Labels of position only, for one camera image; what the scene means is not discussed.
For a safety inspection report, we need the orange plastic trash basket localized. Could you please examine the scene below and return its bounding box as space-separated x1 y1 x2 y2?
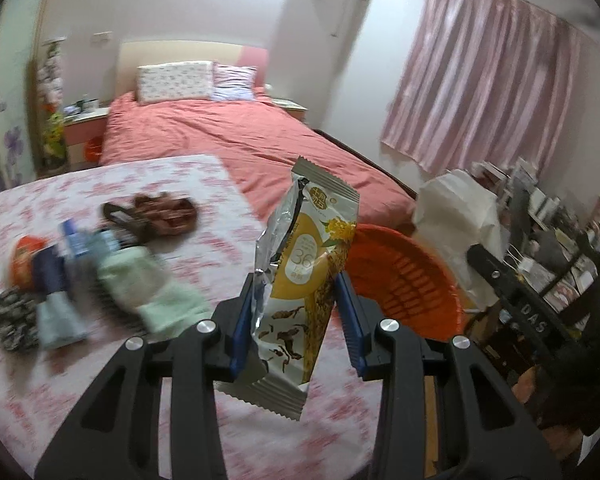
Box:
346 224 464 341

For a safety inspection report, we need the white plastic bag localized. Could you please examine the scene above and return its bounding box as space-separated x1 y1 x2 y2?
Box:
413 169 504 311

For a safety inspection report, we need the pink striped pillow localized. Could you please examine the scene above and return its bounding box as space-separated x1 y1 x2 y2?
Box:
211 63 257 102

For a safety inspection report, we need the light blue cream tube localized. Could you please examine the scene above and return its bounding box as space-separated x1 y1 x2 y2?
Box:
36 290 87 350

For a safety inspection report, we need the black white patterned item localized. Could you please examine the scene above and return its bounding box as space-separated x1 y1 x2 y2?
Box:
0 287 38 353

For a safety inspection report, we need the white floral pillow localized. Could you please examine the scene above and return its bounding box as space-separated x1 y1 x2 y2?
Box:
136 61 213 105

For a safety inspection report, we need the blue small carton box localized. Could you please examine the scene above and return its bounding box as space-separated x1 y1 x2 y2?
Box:
60 219 121 262

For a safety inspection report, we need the cluttered shelf rack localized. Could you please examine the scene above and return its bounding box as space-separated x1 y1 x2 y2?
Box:
466 180 600 325

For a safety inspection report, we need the dark blue packet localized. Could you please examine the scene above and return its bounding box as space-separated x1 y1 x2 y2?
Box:
31 245 71 295

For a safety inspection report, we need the cream pink headboard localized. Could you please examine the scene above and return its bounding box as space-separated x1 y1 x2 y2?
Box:
114 40 268 98

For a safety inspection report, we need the pink striped curtain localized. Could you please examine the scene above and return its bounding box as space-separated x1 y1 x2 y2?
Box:
380 0 582 174

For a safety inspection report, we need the far bedside table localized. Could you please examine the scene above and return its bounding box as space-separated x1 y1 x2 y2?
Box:
272 98 308 122

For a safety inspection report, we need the floral sliding wardrobe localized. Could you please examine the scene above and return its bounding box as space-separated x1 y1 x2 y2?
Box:
0 2 35 192

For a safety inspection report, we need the yellow silver snack wrapper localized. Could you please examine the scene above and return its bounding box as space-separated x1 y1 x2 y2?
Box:
223 157 360 420

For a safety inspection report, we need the orange round lid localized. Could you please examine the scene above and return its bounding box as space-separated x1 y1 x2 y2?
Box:
7 235 47 292

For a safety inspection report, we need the stuffed toy stack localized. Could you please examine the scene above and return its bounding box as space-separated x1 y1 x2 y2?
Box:
36 38 67 172

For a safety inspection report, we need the grey green cloth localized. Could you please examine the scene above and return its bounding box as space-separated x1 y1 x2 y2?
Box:
97 246 212 340

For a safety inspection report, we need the pink bedside table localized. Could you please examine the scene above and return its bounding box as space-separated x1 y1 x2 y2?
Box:
65 107 109 171

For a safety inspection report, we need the bed with coral duvet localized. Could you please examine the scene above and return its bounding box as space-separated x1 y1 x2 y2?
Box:
99 92 415 234

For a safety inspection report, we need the brown plaid scrunchie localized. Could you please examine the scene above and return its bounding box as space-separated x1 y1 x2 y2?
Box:
133 193 198 236

